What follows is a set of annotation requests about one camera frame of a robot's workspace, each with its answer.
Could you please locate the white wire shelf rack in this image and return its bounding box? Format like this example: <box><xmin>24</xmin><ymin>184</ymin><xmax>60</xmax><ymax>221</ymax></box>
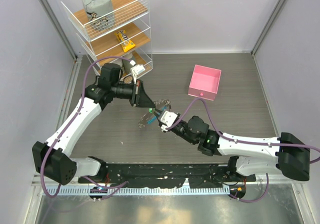
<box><xmin>62</xmin><ymin>0</ymin><xmax>153</xmax><ymax>83</ymax></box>

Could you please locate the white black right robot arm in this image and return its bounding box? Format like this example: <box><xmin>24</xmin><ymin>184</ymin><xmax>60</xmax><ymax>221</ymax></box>
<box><xmin>153</xmin><ymin>109</ymin><xmax>310</xmax><ymax>182</ymax></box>

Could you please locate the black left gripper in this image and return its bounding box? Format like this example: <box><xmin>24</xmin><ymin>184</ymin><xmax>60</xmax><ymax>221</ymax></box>
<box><xmin>111</xmin><ymin>79</ymin><xmax>156</xmax><ymax>108</ymax></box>

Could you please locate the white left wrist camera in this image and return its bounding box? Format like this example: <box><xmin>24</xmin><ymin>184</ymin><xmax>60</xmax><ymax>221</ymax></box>
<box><xmin>129</xmin><ymin>60</ymin><xmax>146</xmax><ymax>84</ymax></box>

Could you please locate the yellow candy bag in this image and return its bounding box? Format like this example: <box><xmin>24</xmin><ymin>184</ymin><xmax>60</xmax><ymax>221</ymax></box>
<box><xmin>115</xmin><ymin>30</ymin><xmax>136</xmax><ymax>53</ymax></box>

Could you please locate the pink open drawer box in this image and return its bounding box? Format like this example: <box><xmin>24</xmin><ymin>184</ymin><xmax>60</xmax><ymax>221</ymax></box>
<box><xmin>188</xmin><ymin>64</ymin><xmax>222</xmax><ymax>101</ymax></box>

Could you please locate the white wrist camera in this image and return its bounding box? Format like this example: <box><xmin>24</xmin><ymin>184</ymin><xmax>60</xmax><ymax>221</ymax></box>
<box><xmin>158</xmin><ymin>110</ymin><xmax>179</xmax><ymax>132</ymax></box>
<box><xmin>129</xmin><ymin>60</ymin><xmax>146</xmax><ymax>84</ymax></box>

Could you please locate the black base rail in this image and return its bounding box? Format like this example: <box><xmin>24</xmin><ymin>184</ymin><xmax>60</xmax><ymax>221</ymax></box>
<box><xmin>90</xmin><ymin>163</ymin><xmax>256</xmax><ymax>189</ymax></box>

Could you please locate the grey wrapped bundle top shelf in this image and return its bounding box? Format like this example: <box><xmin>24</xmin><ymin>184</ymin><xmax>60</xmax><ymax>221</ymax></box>
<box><xmin>82</xmin><ymin>0</ymin><xmax>115</xmax><ymax>31</ymax></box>

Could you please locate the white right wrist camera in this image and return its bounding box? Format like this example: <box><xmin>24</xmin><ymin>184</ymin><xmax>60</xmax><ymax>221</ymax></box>
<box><xmin>158</xmin><ymin>110</ymin><xmax>179</xmax><ymax>132</ymax></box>

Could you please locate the white slotted cable duct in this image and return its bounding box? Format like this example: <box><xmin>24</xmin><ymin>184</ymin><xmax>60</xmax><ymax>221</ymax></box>
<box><xmin>58</xmin><ymin>185</ymin><xmax>230</xmax><ymax>197</ymax></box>

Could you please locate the blue key holder handle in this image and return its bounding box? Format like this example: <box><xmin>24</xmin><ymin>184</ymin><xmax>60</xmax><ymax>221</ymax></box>
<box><xmin>147</xmin><ymin>117</ymin><xmax>157</xmax><ymax>125</ymax></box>

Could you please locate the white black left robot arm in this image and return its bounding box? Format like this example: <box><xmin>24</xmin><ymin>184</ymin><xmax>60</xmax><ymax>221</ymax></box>
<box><xmin>32</xmin><ymin>63</ymin><xmax>156</xmax><ymax>185</ymax></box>

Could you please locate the green pump bottle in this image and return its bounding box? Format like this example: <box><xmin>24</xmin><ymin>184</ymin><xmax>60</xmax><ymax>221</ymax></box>
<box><xmin>122</xmin><ymin>52</ymin><xmax>137</xmax><ymax>74</ymax></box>

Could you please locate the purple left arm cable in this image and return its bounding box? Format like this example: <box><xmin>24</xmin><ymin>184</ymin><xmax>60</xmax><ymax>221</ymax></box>
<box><xmin>40</xmin><ymin>56</ymin><xmax>137</xmax><ymax>200</ymax></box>

